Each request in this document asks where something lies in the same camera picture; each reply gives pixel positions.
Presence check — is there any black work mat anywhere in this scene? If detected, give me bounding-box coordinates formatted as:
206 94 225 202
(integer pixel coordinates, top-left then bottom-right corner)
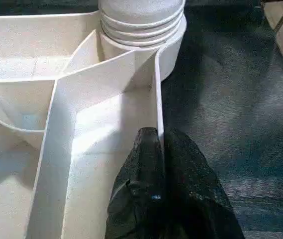
159 0 283 239

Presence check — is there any white plastic table leg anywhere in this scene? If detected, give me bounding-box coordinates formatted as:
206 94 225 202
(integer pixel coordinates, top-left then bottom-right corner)
98 0 187 48

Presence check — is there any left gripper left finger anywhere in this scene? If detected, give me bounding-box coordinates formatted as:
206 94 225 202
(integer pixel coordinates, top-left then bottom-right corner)
105 127 167 239

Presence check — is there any white plastic table top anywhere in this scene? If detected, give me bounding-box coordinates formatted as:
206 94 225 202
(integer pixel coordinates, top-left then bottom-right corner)
0 0 188 239

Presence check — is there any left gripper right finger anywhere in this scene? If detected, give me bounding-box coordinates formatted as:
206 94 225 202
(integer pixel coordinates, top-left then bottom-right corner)
162 128 246 239

